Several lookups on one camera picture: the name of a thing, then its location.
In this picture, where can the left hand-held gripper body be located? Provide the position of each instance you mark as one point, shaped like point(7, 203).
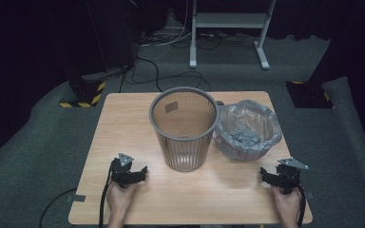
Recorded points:
point(122, 174)

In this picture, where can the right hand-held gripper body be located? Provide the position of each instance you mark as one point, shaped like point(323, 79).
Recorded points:
point(286, 179)

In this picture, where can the grey translucent plastic bag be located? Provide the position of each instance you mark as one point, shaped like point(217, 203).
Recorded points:
point(247, 136)

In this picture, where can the grey ribbed trash can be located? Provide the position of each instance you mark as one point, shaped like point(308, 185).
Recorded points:
point(183, 145)

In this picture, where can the person's right hand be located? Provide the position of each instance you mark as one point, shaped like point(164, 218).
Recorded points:
point(288, 205)

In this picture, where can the person's left hand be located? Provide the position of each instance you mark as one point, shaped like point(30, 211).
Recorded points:
point(119, 201)

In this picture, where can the grey tape piece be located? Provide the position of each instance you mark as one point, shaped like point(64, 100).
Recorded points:
point(310, 195)
point(76, 198)

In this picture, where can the black yellow striped base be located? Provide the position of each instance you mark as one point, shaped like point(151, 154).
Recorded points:
point(309, 95)
point(87, 95)

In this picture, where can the dark curtain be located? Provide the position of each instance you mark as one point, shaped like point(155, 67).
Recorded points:
point(28, 47)
point(358, 41)

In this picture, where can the white metal stand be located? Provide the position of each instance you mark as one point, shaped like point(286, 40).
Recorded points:
point(229, 19)

